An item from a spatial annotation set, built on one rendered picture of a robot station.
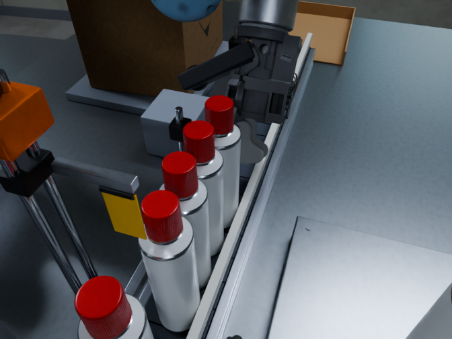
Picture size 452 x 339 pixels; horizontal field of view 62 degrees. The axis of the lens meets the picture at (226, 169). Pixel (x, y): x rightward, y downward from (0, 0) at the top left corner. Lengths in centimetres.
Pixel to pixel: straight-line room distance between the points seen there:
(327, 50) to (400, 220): 58
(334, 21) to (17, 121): 114
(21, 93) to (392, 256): 48
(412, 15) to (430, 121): 226
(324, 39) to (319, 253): 77
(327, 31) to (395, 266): 83
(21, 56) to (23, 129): 94
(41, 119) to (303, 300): 37
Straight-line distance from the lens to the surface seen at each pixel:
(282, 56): 51
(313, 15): 133
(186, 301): 42
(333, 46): 115
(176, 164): 36
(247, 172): 64
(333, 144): 80
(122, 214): 31
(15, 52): 124
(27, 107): 27
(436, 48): 126
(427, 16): 318
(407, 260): 58
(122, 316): 29
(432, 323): 36
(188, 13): 39
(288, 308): 50
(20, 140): 27
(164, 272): 36
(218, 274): 48
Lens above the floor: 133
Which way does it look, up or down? 44 degrees down
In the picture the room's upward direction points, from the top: straight up
